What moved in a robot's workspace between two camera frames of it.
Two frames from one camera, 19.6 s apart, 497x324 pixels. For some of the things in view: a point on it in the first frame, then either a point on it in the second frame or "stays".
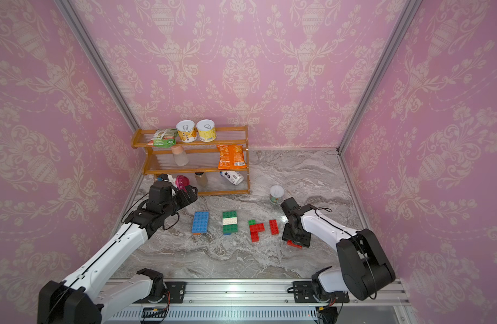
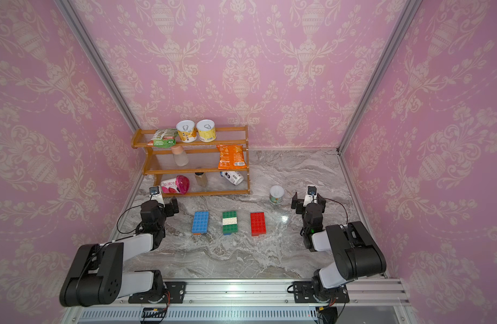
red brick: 290,242 → 257,217
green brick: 229,228 stays
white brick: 229,221 stays
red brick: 274,227 → 258,229
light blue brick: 200,221 stays
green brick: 229,214 stays
